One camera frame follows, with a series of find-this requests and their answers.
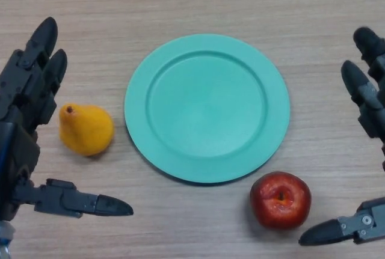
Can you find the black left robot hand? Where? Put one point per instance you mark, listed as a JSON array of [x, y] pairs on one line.
[[21, 138]]

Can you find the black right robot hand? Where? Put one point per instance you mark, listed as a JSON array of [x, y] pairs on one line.
[[371, 96]]

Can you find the red apple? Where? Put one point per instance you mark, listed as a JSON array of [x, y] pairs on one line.
[[281, 200]]

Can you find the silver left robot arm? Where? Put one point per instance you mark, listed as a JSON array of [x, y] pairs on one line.
[[5, 239]]

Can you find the green round plate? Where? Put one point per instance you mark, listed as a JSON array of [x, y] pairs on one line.
[[207, 108]]

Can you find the yellow pear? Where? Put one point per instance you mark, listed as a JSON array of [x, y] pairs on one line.
[[88, 131]]

